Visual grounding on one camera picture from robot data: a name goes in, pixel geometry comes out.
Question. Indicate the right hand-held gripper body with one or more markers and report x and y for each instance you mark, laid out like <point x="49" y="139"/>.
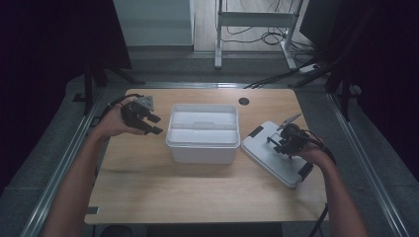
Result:
<point x="293" y="135"/>

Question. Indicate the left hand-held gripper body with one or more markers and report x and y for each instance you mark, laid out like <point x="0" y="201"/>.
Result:
<point x="136" y="112"/>

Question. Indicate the white plastic storage box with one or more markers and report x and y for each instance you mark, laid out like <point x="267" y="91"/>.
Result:
<point x="203" y="149"/>

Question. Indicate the person's right hand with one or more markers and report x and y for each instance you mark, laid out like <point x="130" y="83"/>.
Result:
<point x="313" y="153"/>

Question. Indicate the person's left hand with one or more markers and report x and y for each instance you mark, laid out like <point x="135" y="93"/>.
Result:
<point x="110" y="123"/>

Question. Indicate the white inner tray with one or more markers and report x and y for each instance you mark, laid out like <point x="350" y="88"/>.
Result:
<point x="203" y="130"/>

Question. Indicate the black tripod stand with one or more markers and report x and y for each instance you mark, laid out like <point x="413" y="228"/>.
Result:
<point x="344" y="92"/>
<point x="88" y="85"/>

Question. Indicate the white power strip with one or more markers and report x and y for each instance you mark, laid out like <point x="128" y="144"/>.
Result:
<point x="308" y="68"/>

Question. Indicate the white cabinet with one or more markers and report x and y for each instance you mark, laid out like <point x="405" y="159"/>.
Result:
<point x="154" y="23"/>

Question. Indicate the white metal stand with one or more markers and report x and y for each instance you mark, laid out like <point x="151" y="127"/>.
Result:
<point x="253" y="19"/>

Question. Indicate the metal floor rail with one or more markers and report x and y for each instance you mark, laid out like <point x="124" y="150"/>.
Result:
<point x="56" y="177"/>
<point x="375" y="177"/>

